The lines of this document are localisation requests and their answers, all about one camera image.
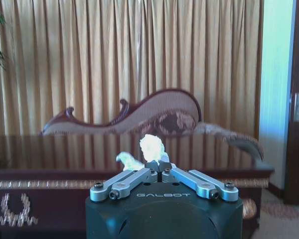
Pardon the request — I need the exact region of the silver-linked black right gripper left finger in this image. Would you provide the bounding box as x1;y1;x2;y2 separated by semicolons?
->
90;160;161;202

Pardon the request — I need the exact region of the golden pleated curtain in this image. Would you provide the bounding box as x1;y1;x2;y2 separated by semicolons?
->
0;0;265;137

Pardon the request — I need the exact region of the small crumpled white paper scrap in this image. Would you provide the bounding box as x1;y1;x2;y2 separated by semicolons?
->
116;151;145;172

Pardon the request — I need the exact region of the large crumpled white paper ball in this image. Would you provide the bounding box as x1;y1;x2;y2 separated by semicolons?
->
139;134;170;162

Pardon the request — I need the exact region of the dark carved wooden table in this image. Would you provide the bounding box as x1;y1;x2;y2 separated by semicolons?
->
0;134;275;239

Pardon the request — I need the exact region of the dark wooden door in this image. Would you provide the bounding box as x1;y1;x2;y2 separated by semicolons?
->
284;0;299;205

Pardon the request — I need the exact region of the upholstered wooden chaise longue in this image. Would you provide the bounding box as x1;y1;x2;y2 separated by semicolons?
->
38;89;264;160

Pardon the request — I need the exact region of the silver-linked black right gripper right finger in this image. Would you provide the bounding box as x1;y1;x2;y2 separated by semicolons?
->
159;160;239;202

